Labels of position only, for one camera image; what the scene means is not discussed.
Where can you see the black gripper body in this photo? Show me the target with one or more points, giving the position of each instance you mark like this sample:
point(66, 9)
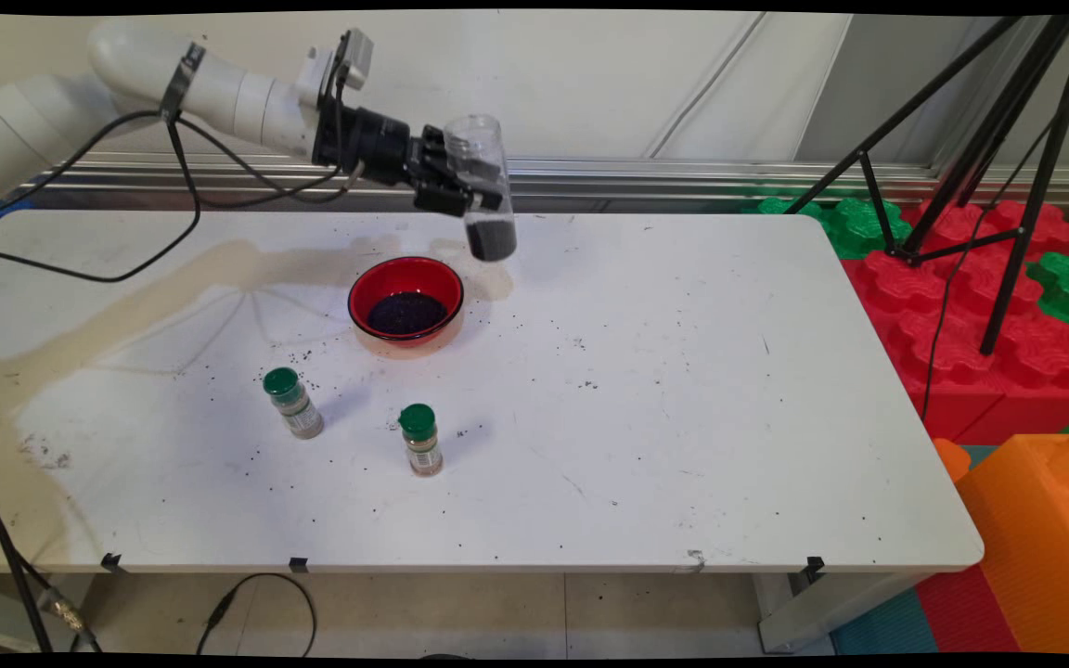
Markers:
point(372, 144)

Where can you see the black tripod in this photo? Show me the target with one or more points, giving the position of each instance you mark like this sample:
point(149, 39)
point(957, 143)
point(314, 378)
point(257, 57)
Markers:
point(1045, 186)

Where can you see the green capped spice bottle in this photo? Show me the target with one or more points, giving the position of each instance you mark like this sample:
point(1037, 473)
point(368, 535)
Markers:
point(293, 401)
point(422, 436)

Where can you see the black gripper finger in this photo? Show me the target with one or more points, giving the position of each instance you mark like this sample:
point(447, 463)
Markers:
point(437, 144)
point(451, 199)

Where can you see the teal floor mat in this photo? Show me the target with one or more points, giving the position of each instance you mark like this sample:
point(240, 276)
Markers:
point(882, 626)

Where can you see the large orange foam block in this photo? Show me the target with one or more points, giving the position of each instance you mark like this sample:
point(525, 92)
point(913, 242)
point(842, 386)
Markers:
point(1040, 538)

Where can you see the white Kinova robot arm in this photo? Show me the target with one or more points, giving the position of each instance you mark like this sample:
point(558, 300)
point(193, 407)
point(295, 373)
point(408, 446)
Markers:
point(238, 97)

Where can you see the red floor mat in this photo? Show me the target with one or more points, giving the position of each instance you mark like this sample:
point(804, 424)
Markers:
point(966, 612)

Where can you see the aluminium rail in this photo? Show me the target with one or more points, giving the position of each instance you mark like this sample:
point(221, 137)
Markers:
point(683, 176)

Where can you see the red bowl with black grains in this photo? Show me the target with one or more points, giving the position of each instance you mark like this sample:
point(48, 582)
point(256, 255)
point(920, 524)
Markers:
point(405, 297)

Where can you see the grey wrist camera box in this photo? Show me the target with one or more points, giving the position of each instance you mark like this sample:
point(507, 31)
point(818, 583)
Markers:
point(349, 56)

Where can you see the clear plastic jar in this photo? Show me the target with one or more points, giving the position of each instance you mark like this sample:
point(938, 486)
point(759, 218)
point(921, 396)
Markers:
point(490, 223)

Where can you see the black table edge clip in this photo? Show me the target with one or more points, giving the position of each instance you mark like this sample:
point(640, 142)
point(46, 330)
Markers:
point(112, 561)
point(299, 564)
point(814, 568)

